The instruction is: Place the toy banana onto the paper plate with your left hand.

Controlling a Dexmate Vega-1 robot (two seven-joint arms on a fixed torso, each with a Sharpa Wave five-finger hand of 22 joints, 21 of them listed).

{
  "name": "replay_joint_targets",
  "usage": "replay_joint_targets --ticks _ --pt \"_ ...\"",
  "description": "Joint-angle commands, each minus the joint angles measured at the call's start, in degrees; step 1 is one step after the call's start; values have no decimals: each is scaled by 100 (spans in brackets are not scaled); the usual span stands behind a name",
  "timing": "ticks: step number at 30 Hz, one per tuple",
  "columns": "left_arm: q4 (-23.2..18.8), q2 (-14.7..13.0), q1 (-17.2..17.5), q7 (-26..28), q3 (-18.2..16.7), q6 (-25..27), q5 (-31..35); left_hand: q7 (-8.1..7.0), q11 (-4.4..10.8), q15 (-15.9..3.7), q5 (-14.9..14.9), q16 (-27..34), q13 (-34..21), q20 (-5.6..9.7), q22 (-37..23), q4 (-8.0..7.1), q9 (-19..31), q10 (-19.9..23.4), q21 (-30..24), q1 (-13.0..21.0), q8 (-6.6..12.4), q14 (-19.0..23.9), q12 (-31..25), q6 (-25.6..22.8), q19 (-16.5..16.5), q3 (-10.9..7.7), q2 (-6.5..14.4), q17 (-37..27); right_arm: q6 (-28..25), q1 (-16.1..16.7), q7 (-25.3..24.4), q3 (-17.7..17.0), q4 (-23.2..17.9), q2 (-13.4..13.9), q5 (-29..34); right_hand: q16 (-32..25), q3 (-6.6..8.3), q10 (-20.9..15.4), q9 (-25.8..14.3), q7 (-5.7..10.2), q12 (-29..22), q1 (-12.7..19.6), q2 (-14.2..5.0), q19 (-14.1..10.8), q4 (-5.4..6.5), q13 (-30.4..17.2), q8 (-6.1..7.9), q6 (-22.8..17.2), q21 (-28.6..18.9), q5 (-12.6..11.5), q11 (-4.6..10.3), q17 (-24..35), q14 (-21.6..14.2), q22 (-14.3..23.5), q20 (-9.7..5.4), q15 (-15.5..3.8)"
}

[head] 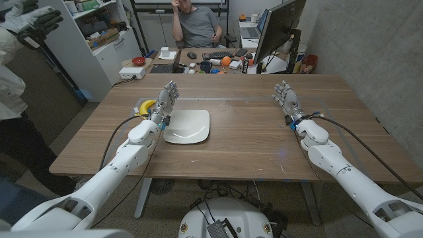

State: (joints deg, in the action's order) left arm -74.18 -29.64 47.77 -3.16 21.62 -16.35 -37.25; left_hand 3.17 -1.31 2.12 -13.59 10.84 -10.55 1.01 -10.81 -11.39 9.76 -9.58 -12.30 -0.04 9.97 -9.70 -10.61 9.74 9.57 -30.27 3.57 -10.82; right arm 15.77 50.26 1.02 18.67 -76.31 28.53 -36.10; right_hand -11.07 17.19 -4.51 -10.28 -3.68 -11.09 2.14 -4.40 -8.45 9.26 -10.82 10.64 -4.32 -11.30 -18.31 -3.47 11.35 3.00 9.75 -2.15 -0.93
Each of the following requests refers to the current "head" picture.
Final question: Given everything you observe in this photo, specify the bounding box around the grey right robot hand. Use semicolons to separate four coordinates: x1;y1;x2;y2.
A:
272;80;308;125

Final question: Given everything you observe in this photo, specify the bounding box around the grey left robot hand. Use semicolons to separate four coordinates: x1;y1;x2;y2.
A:
149;80;180;126

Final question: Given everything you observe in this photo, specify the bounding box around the yellow toy banana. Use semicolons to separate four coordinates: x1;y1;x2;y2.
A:
139;99;157;117

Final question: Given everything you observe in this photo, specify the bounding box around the white paper plate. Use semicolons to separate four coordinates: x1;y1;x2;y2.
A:
163;109;211;145

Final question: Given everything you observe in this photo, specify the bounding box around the black laptop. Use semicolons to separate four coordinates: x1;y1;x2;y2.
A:
149;46;185;74

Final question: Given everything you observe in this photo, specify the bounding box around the red bag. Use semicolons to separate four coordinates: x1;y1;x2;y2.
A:
299;54;319;74

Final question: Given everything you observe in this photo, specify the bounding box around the white rectangular device box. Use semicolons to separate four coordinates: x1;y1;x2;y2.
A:
118;67;147;80

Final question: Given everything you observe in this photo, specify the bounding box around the black monitor stand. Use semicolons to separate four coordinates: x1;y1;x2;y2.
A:
286;28;302;74

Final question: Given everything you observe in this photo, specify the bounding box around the wooden office desk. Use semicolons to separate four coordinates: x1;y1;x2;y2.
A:
145;47;288;75

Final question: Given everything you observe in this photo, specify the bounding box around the large wooden table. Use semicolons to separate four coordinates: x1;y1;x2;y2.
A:
48;73;423;219

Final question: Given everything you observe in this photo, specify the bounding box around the black keyboard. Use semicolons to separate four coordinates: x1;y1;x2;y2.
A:
202;51;234;61

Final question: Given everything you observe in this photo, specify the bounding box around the white side table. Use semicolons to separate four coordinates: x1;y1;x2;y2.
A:
238;20;265;49

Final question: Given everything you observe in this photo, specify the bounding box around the black computer monitor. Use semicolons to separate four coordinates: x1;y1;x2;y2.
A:
253;0;307;65

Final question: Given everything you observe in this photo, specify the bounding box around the silver laptop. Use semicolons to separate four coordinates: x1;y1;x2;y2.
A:
239;9;269;40

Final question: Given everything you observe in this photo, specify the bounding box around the seated man grey t-shirt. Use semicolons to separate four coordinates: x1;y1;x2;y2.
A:
171;0;228;50

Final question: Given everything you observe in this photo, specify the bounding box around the round black floor fan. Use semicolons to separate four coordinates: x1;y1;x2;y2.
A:
150;178;176;196

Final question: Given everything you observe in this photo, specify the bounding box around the cardboard box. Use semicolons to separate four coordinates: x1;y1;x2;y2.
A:
86;27;120;49

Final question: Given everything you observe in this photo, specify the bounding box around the white shelf cabinet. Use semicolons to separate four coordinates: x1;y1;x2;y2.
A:
39;0;143;102

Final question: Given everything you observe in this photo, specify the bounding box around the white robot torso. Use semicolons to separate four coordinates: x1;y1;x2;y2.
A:
178;197;274;238

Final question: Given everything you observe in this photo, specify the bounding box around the black white teleoperation glove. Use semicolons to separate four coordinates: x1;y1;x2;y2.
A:
0;0;64;50

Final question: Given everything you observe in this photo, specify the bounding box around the standing person white jacket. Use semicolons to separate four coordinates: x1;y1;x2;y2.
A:
0;26;77;196

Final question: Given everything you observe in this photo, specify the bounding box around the blue padded seat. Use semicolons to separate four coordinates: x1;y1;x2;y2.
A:
0;177;50;227

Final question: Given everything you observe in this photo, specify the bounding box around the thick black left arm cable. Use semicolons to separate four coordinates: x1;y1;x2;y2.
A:
98;114;149;171

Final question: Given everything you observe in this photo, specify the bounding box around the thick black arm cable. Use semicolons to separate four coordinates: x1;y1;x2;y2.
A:
98;114;149;171
310;114;423;202

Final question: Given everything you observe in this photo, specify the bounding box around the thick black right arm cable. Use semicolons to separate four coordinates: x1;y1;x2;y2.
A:
310;114;423;202

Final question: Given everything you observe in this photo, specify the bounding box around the black floor cable tangle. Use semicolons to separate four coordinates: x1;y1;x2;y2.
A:
190;180;288;232

